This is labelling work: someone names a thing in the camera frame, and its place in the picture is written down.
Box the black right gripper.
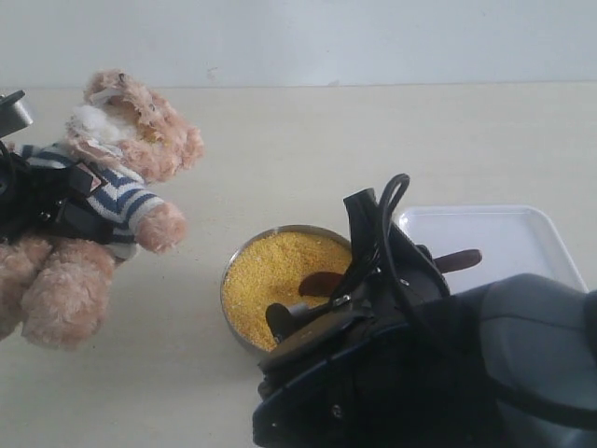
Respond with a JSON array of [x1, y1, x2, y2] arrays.
[[257, 189, 450, 400]]

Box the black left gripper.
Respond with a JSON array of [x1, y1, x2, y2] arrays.
[[1, 146, 115, 245]]

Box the teddy bear striped sweater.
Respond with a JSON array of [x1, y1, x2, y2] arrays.
[[0, 68, 205, 351]]

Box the dark red wooden spoon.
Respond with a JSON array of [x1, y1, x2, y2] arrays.
[[298, 248, 482, 298]]

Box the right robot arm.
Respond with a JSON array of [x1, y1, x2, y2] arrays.
[[252, 189, 596, 447]]

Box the yellow millet grains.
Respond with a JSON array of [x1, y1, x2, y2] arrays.
[[223, 231, 354, 352]]

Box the white rectangular tray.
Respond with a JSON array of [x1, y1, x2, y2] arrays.
[[396, 204, 588, 293]]

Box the metal bowl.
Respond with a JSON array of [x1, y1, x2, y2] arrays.
[[220, 223, 355, 363]]

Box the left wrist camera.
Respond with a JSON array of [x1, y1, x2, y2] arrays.
[[0, 90, 34, 138]]

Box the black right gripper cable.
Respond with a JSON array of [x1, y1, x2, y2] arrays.
[[333, 173, 597, 416]]

